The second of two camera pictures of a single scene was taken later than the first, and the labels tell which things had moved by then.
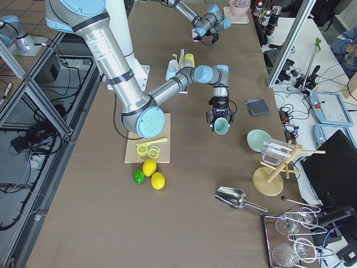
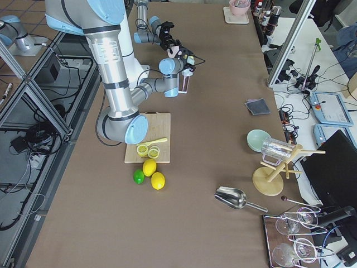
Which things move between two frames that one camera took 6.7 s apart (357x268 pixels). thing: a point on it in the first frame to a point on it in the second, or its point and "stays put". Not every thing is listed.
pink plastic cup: x=194 y=34 to x=174 y=50
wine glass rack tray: x=289 y=238 stays put
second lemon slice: x=153 y=152 stays put
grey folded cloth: x=257 y=106 stays put
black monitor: x=332 y=171 stays put
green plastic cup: x=221 y=125 to x=191 y=60
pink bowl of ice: x=239 y=7 stays put
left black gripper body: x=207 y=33 to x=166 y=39
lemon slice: x=141 y=149 stays put
